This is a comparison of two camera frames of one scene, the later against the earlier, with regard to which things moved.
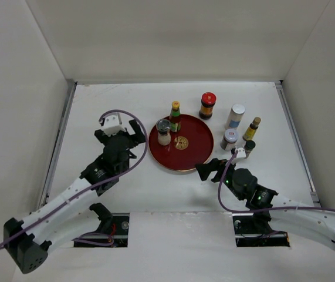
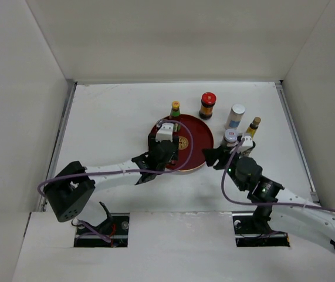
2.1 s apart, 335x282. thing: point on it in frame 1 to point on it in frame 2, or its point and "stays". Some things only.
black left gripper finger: (100, 135) to (152, 142)
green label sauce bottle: (175, 116) stays
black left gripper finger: (139, 135) to (175, 145)
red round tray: (193, 144) stays
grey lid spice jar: (229, 138) stays
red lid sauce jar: (208, 100) stays
